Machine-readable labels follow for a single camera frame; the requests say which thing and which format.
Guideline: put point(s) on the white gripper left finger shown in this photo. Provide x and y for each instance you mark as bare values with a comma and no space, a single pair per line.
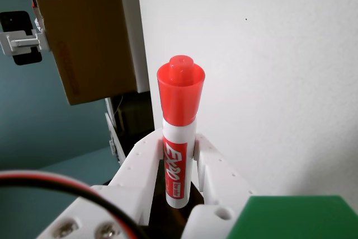
134,166

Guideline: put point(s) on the white phone holder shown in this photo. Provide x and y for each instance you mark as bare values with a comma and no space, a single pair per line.
16,43

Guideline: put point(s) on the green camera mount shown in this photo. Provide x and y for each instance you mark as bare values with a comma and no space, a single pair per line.
293,219

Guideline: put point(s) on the red Expo marker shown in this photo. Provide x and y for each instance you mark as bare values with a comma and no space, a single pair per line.
180,96

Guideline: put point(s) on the brown cardboard box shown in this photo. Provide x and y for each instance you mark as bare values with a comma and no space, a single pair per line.
89,40

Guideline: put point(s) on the black phone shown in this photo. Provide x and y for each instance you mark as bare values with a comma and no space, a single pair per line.
16,20

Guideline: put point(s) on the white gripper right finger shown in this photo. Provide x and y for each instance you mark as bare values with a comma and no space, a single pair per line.
221,177

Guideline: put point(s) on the white metal rail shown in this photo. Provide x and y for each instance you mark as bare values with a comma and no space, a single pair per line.
115,141

